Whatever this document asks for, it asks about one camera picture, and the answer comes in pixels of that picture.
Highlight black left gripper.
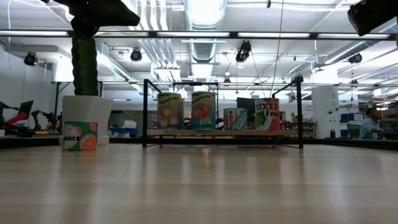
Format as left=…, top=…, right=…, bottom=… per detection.
left=46, top=0, right=141, bottom=40

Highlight tall peaches can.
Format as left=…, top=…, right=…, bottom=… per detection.
left=156, top=92, right=184, bottom=130

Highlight short oranges can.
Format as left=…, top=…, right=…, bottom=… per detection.
left=62, top=121, right=98, bottom=152

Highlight tall tomatoes can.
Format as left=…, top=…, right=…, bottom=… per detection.
left=190, top=91, right=217, bottom=131

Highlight red mixed fruit can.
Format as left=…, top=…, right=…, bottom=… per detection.
left=254, top=97, right=280, bottom=131

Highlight short sliced carrots can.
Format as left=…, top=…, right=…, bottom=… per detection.
left=223, top=107, right=248, bottom=131

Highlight black-framed wooden shelf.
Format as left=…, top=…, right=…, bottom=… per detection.
left=142, top=75, right=304, bottom=149

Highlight black ceiling spotlight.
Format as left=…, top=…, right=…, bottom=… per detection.
left=348, top=52, right=363, bottom=65
left=24, top=52, right=38, bottom=67
left=129, top=48, right=143, bottom=62
left=234, top=40, right=252, bottom=63

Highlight green cactus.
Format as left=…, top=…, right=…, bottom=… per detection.
left=71, top=36, right=100, bottom=96

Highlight white plant pot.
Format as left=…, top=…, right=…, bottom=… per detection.
left=58, top=95, right=114, bottom=147

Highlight blue storage bins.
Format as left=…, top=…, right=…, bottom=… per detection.
left=340, top=112, right=364, bottom=138
left=108, top=127, right=139, bottom=138

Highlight person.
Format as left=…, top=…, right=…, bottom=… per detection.
left=359, top=107, right=385, bottom=140

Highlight black LED light bar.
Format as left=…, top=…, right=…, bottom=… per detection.
left=0, top=29, right=398, bottom=40

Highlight black laptop screen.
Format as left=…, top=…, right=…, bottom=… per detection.
left=15, top=100, right=34, bottom=124

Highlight large black monitor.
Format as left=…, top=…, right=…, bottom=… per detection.
left=236, top=97, right=256, bottom=130

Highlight thin hanging cable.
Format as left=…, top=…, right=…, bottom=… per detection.
left=267, top=0, right=285, bottom=100

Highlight black aluminium rig frame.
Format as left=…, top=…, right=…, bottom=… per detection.
left=0, top=135, right=398, bottom=152

